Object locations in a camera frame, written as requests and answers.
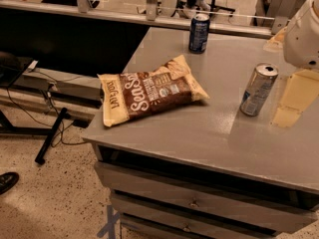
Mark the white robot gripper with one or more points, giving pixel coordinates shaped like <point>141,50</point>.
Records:
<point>301,41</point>

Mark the silver redbull can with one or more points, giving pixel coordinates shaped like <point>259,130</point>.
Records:
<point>258,88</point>

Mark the dark blue soda can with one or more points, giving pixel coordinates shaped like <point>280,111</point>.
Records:
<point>199,29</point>

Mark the metal railing barrier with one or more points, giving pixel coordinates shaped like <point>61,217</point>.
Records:
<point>153,13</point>

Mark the grey drawer cabinet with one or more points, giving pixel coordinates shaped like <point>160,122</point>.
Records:
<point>206,170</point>

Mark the brown sea salt chip bag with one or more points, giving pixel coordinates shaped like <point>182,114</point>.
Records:
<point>129,96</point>

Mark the black shoe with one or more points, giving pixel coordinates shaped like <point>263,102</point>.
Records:
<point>7,181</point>

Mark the black desk frame leg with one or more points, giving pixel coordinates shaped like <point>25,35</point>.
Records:
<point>40,156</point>

